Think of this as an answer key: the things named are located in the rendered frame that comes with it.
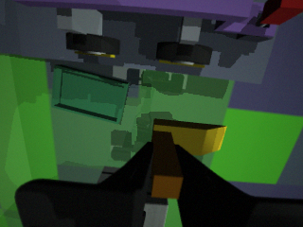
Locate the red-headed pin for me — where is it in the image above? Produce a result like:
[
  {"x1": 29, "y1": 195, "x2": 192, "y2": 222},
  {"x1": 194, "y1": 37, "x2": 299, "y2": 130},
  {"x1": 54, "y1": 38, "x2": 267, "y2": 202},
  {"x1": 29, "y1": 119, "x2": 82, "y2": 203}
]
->
[{"x1": 256, "y1": 0, "x2": 303, "y2": 27}]

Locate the grey ramp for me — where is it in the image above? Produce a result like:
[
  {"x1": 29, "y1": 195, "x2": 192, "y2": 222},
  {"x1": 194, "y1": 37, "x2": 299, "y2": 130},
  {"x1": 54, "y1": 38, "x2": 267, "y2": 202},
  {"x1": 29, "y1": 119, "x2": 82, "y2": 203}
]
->
[{"x1": 0, "y1": 0, "x2": 279, "y2": 84}]

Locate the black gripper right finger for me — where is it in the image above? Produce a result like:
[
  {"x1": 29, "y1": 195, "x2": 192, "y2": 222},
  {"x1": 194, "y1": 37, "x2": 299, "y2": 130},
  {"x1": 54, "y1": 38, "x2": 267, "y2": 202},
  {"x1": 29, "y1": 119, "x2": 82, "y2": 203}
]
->
[{"x1": 174, "y1": 144, "x2": 303, "y2": 227}]

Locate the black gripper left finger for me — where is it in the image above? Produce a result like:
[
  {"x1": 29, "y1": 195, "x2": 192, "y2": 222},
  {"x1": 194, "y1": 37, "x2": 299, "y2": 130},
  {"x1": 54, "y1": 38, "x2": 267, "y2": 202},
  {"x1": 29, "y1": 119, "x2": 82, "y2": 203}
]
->
[{"x1": 14, "y1": 142, "x2": 153, "y2": 227}]

